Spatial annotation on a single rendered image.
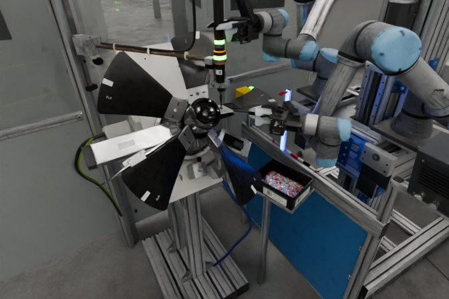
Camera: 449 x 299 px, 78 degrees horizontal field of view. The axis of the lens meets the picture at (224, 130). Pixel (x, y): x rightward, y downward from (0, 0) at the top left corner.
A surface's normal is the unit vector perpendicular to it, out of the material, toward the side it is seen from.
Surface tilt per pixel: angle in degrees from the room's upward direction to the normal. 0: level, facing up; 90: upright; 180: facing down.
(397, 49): 85
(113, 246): 0
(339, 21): 90
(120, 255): 0
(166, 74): 50
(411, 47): 85
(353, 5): 90
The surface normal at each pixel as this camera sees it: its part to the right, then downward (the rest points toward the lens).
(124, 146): 0.39, -0.22
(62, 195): 0.52, 0.44
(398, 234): -0.02, -0.85
